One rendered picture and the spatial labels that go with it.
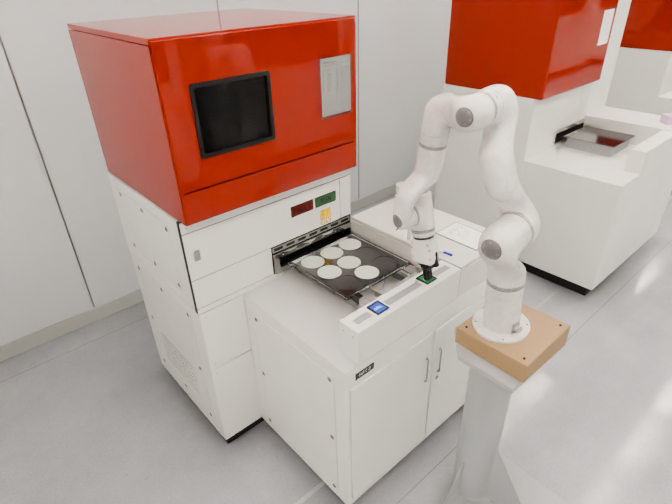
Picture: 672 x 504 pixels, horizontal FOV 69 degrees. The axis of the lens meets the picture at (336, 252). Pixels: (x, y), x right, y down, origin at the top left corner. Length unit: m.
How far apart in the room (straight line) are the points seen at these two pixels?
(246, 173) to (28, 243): 1.77
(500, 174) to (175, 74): 1.00
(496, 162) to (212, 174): 0.92
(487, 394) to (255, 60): 1.41
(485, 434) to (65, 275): 2.55
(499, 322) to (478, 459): 0.68
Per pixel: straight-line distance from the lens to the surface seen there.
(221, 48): 1.67
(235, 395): 2.34
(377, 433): 2.04
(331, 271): 1.99
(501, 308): 1.67
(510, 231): 1.49
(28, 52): 3.06
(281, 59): 1.80
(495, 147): 1.47
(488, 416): 1.98
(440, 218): 2.29
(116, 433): 2.81
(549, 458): 2.62
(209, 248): 1.87
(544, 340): 1.76
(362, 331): 1.59
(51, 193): 3.20
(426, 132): 1.56
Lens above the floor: 1.98
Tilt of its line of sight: 31 degrees down
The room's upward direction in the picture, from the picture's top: 2 degrees counter-clockwise
